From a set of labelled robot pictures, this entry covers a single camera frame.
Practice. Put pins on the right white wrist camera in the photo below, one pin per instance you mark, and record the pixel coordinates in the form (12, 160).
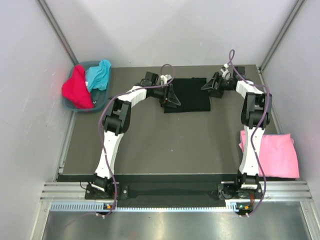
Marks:
(225, 73)

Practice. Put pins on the teal t shirt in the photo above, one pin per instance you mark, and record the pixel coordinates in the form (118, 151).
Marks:
(97, 77)

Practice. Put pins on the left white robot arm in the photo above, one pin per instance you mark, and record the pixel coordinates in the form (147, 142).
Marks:
(116, 118)

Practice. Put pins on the left aluminium frame post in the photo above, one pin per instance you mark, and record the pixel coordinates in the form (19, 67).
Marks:
(57, 30)

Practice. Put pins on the folded pink t shirt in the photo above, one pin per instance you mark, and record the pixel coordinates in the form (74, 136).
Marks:
(277, 156)

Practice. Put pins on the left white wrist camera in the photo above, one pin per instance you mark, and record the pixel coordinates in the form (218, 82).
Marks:
(165, 79)

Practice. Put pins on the blue laundry basket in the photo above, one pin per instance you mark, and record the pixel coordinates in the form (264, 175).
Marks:
(98, 97)

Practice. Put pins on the right aluminium frame post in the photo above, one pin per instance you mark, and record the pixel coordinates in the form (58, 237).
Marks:
(298, 5)

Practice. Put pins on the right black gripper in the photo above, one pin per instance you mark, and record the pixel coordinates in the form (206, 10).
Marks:
(215, 93)

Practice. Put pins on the black t shirt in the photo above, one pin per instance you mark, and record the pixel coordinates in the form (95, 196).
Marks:
(190, 95)

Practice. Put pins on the red t shirt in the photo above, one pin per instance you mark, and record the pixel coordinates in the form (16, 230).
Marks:
(75, 89)

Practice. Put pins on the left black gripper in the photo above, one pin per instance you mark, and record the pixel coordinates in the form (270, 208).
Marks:
(172, 98)

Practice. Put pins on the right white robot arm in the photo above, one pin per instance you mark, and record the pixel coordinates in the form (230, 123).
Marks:
(255, 116)

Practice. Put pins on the aluminium front rail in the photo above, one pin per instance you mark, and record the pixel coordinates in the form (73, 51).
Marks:
(72, 191)

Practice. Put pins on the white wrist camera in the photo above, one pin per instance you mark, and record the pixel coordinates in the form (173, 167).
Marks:
(165, 79)
(225, 73)

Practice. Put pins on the aluminium frame post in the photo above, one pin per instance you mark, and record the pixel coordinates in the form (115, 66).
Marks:
(57, 30)
(298, 5)

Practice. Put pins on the slotted grey cable duct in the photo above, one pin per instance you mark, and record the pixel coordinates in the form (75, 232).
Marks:
(104, 207)

